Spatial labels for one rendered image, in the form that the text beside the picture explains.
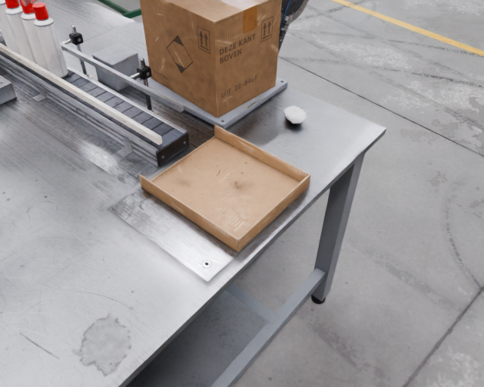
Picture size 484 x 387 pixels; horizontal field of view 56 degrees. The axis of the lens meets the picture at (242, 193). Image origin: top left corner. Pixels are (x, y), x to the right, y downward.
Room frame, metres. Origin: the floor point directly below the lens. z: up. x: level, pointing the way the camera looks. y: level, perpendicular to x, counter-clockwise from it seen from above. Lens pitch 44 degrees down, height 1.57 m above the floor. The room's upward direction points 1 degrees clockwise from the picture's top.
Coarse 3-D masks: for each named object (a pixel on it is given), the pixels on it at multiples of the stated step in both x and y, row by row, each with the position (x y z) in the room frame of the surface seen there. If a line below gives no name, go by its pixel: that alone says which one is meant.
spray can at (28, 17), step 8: (24, 8) 1.23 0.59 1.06; (32, 8) 1.23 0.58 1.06; (24, 16) 1.22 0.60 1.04; (32, 16) 1.22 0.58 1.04; (24, 24) 1.22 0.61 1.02; (32, 24) 1.22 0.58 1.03; (32, 32) 1.22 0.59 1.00; (32, 40) 1.22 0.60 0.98; (32, 48) 1.22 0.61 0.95; (40, 48) 1.22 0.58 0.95; (40, 56) 1.22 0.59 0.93; (40, 64) 1.22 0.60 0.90
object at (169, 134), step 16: (0, 32) 1.47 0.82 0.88; (48, 80) 1.17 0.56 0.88; (80, 80) 1.17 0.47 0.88; (96, 96) 1.09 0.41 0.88; (112, 96) 1.09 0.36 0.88; (128, 112) 1.01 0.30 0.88; (144, 112) 1.01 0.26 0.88; (128, 128) 0.94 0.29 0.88; (160, 128) 0.94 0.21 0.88; (160, 144) 0.88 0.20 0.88
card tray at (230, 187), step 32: (192, 160) 0.87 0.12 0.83; (224, 160) 0.87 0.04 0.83; (256, 160) 0.88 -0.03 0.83; (160, 192) 0.73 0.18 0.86; (192, 192) 0.76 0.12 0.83; (224, 192) 0.76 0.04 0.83; (256, 192) 0.76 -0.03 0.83; (288, 192) 0.76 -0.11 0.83; (224, 224) 0.66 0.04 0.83; (256, 224) 0.63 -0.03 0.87
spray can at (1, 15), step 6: (0, 0) 1.32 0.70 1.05; (0, 6) 1.31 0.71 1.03; (6, 6) 1.32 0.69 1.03; (0, 12) 1.31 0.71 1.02; (0, 18) 1.31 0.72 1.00; (6, 18) 1.32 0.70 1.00; (0, 24) 1.32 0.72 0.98; (6, 24) 1.31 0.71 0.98; (6, 30) 1.31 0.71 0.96; (6, 36) 1.31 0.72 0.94; (12, 36) 1.32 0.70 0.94; (6, 42) 1.32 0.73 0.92; (12, 42) 1.31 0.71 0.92; (12, 48) 1.31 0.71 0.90
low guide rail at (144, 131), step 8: (0, 48) 1.31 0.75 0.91; (8, 48) 1.29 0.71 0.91; (16, 56) 1.25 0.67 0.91; (24, 64) 1.23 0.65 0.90; (32, 64) 1.19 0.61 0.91; (40, 72) 1.17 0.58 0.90; (48, 72) 1.15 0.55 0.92; (56, 80) 1.12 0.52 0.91; (64, 80) 1.11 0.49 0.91; (64, 88) 1.10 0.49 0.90; (72, 88) 1.07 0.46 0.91; (80, 96) 1.05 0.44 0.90; (88, 96) 1.03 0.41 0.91; (96, 104) 1.01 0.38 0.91; (104, 104) 0.99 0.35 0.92; (104, 112) 0.99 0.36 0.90; (112, 112) 0.96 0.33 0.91; (120, 120) 0.95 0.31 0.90; (128, 120) 0.93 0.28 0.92; (136, 128) 0.91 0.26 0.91; (144, 128) 0.89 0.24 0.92; (144, 136) 0.89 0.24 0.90; (152, 136) 0.87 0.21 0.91; (160, 136) 0.87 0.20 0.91
